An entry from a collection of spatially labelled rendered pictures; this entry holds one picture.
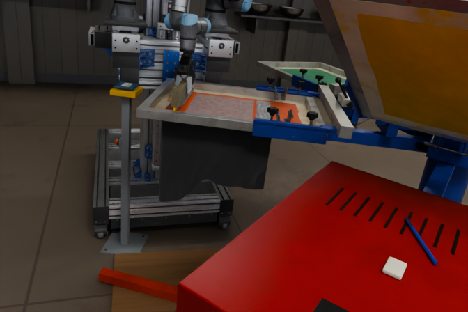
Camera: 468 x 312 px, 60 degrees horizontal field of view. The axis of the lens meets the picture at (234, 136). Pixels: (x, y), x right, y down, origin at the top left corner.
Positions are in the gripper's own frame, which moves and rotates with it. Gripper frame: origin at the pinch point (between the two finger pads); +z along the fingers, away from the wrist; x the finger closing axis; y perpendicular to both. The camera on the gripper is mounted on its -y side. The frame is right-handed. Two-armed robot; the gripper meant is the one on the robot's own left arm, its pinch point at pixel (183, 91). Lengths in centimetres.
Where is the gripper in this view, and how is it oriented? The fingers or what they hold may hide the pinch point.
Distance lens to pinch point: 193.5
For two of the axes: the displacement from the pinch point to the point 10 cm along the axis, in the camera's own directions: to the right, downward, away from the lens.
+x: -9.9, -1.3, 0.3
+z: -1.1, 9.3, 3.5
